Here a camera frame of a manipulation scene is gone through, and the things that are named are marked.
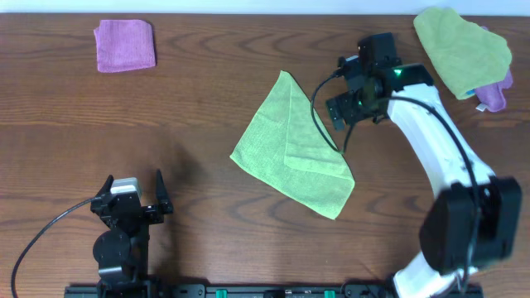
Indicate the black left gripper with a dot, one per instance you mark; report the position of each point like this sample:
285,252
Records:
135,211

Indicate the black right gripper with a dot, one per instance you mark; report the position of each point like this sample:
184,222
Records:
350,116

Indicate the light green microfiber cloth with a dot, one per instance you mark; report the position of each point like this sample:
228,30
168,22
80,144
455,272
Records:
283,148

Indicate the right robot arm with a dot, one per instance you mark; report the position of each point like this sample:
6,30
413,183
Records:
474,219

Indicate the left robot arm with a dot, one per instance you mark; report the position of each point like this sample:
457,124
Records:
122,251

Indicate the crumpled green cloth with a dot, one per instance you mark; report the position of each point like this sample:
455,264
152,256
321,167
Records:
464,54

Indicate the crumpled purple cloth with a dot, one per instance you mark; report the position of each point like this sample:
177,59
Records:
492,97

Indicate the folded purple cloth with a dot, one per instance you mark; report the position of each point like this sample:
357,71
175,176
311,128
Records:
124,45

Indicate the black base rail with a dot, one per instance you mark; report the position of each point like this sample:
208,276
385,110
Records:
248,291

